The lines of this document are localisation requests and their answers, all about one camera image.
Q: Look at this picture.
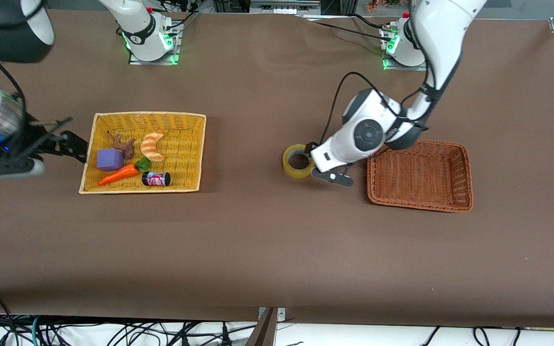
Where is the clear yellowish tape roll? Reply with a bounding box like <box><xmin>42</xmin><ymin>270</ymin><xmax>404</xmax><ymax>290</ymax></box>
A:
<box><xmin>282</xmin><ymin>143</ymin><xmax>316</xmax><ymax>180</ymax></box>

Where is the brown woven basket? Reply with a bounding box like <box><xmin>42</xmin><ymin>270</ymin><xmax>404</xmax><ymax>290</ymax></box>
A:
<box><xmin>366</xmin><ymin>139</ymin><xmax>474</xmax><ymax>213</ymax></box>

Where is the green cable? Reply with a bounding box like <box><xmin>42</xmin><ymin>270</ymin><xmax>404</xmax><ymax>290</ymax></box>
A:
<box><xmin>30</xmin><ymin>315</ymin><xmax>43</xmax><ymax>346</ymax></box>

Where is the grey metal frame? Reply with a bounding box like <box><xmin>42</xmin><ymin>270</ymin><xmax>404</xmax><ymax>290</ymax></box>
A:
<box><xmin>250</xmin><ymin>0</ymin><xmax>322</xmax><ymax>14</ymax></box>

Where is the purple foam block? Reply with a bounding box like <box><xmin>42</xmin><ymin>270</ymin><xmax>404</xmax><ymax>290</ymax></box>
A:
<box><xmin>96</xmin><ymin>148</ymin><xmax>125</xmax><ymax>172</ymax></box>

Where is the orange toy carrot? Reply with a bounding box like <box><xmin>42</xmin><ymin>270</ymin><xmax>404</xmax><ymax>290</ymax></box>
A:
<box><xmin>98</xmin><ymin>157</ymin><xmax>152</xmax><ymax>187</ymax></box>

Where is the yellow woven basket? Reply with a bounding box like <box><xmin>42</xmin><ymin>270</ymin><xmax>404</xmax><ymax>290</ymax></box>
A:
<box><xmin>78</xmin><ymin>111</ymin><xmax>207</xmax><ymax>195</ymax></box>

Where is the metal corner bracket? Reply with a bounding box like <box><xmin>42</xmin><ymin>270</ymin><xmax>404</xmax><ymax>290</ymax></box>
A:
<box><xmin>258</xmin><ymin>307</ymin><xmax>286</xmax><ymax>322</ymax></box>

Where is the toy croissant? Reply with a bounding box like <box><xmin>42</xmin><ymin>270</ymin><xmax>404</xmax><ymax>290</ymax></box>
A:
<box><xmin>141</xmin><ymin>129</ymin><xmax>166</xmax><ymax>162</ymax></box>

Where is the brown table cover mat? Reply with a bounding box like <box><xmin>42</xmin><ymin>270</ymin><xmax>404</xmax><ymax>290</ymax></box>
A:
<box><xmin>0</xmin><ymin>10</ymin><xmax>554</xmax><ymax>322</ymax></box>

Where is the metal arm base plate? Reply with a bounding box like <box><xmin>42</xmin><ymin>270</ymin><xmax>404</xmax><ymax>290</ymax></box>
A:
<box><xmin>380</xmin><ymin>24</ymin><xmax>427</xmax><ymax>72</ymax></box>
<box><xmin>128</xmin><ymin>22</ymin><xmax>182</xmax><ymax>66</ymax></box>

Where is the brown toy lion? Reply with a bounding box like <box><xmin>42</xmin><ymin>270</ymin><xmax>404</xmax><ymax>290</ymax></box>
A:
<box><xmin>112</xmin><ymin>134</ymin><xmax>136</xmax><ymax>160</ymax></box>

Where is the brown slanted beam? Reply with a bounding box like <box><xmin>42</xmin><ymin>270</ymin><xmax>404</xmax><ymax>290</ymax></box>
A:
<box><xmin>245</xmin><ymin>308</ymin><xmax>278</xmax><ymax>346</ymax></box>

